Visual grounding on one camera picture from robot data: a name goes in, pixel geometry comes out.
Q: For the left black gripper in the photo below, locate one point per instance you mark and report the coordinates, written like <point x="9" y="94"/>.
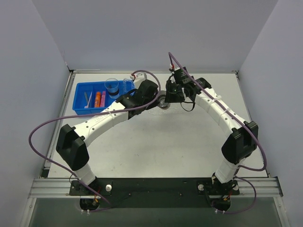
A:
<point x="148" y="104"/>

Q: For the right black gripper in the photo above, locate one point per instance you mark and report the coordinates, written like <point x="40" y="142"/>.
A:
<point x="172" y="95"/>

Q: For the clear brown-banded cup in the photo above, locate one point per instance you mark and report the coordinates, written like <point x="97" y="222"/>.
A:
<point x="161" y="103"/>

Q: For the clear blue-tinted cup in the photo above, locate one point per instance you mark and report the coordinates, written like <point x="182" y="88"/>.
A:
<point x="112" y="86"/>

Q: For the clear acrylic toothbrush holder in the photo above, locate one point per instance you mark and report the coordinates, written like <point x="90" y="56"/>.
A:
<point x="127" y="85"/>

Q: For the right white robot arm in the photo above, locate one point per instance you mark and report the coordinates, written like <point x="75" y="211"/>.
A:
<point x="240" y="134"/>

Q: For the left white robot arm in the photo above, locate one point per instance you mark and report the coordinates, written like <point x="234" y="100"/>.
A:
<point x="73" y="142"/>

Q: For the clear textured oval tray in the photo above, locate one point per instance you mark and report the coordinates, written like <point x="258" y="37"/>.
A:
<point x="174" y="108"/>

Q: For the pink toothpaste tube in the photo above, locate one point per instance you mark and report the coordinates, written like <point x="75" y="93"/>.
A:
<point x="102" y="100"/>

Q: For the orange toothpaste tube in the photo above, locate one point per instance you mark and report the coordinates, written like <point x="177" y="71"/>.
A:
<point x="97" y="100"/>

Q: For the white toothbrush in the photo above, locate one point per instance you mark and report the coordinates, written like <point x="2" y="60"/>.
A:
<point x="88" y="105"/>

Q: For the blue plastic bin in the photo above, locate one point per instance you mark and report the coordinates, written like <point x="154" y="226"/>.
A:
<point x="94" y="97"/>

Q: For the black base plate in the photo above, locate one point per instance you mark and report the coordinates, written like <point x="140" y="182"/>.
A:
<point x="110" y="193"/>

